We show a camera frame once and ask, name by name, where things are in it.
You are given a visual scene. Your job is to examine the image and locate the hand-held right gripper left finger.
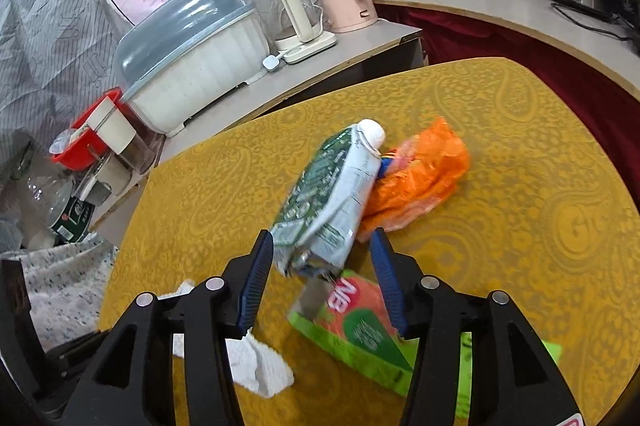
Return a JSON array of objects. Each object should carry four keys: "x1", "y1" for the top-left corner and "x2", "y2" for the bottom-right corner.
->
[{"x1": 62, "y1": 230, "x2": 275, "y2": 426}]

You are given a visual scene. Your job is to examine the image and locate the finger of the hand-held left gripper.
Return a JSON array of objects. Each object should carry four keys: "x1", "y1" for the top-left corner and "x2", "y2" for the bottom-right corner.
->
[{"x1": 0, "y1": 257, "x2": 48, "y2": 407}]

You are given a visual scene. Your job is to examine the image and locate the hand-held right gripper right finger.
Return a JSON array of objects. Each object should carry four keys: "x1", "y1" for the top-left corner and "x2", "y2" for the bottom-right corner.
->
[{"x1": 369, "y1": 227, "x2": 583, "y2": 426}]

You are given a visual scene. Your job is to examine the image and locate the crushed green and white carton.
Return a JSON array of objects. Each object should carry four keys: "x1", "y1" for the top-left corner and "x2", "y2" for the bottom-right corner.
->
[{"x1": 270, "y1": 118, "x2": 387, "y2": 279}]

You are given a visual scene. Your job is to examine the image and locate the pale floral cloth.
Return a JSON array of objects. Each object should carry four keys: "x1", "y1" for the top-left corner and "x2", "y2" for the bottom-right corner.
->
[{"x1": 10, "y1": 236, "x2": 121, "y2": 352}]

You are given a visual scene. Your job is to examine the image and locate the green snack packet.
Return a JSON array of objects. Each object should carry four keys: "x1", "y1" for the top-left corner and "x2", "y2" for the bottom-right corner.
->
[{"x1": 287, "y1": 270, "x2": 562, "y2": 418}]

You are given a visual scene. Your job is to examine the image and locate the white crumpled tissue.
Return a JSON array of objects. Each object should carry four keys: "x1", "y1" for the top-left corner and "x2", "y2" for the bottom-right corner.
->
[{"x1": 165, "y1": 278, "x2": 295, "y2": 396}]

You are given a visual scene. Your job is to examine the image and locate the orange snack wrapper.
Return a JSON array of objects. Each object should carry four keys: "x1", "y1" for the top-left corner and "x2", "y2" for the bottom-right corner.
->
[{"x1": 359, "y1": 116, "x2": 472, "y2": 234}]

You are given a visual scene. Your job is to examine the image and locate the yellow patterned tablecloth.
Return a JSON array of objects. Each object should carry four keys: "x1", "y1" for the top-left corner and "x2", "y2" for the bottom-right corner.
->
[{"x1": 97, "y1": 57, "x2": 640, "y2": 426}]

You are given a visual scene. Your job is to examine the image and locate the clear plastic container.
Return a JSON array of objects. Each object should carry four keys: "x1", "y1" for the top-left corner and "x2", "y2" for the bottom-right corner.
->
[{"x1": 75, "y1": 156, "x2": 136, "y2": 207}]

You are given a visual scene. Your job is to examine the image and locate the red plastic basket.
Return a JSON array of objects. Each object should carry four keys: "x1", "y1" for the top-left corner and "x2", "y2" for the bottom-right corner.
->
[{"x1": 50, "y1": 88, "x2": 123, "y2": 171}]

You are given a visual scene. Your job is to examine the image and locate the white dish box with lid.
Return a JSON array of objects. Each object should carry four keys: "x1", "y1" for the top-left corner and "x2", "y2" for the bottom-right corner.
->
[{"x1": 112, "y1": 0, "x2": 266, "y2": 137}]

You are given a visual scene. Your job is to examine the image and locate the glass jar with white lid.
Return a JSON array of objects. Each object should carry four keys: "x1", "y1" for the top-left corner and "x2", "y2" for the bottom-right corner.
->
[{"x1": 87, "y1": 98, "x2": 163, "y2": 174}]

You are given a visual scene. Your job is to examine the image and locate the red cloth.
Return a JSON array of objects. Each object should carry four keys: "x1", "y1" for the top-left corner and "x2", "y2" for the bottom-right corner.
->
[{"x1": 375, "y1": 3, "x2": 640, "y2": 167}]

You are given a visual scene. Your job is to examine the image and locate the grey striped cloth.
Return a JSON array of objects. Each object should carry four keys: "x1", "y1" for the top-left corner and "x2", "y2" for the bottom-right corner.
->
[{"x1": 0, "y1": 0, "x2": 136, "y2": 167}]

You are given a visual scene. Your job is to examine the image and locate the curved white counter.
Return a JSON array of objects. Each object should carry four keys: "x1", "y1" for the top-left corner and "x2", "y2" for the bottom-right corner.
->
[{"x1": 372, "y1": 0, "x2": 640, "y2": 99}]

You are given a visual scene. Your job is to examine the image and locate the glass kettle with white handle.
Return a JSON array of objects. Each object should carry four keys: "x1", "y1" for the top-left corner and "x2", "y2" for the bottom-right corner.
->
[{"x1": 245, "y1": 0, "x2": 337, "y2": 65}]

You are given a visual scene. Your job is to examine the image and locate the black power cable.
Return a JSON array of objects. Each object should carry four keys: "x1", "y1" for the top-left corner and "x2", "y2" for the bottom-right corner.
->
[{"x1": 550, "y1": 0, "x2": 640, "y2": 41}]

